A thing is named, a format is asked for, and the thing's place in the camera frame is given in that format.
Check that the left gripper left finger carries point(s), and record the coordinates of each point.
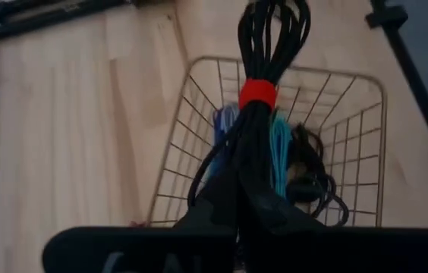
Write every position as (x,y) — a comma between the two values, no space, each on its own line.
(218,208)

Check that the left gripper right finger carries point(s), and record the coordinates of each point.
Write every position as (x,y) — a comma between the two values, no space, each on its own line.
(267,216)

